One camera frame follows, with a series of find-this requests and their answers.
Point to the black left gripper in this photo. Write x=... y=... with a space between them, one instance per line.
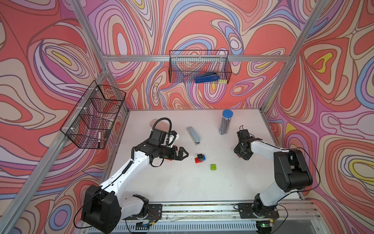
x=174 y=153

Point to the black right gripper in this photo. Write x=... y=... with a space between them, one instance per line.
x=236 y=150

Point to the green lego brick back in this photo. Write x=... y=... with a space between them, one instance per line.
x=213 y=167

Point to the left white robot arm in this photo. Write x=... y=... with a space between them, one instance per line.
x=102 y=207

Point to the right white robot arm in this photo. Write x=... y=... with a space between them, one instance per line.
x=291 y=172

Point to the pink glasses case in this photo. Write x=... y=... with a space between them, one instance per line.
x=163 y=124

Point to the blue lid pencil tube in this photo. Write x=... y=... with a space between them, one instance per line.
x=225 y=121

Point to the blue and cream stapler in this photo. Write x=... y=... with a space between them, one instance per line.
x=194 y=136

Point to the marker pen in basket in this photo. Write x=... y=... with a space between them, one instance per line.
x=99 y=140

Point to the blue stapler in basket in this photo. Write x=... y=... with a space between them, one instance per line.
x=207 y=77

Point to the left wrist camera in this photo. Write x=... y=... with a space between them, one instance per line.
x=159 y=137

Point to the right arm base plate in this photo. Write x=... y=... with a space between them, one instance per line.
x=251 y=211

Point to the left wire basket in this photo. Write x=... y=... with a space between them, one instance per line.
x=97 y=110

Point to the wire basket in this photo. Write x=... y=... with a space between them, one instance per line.
x=97 y=110
x=186 y=65

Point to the back wire basket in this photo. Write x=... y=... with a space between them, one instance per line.
x=186 y=65

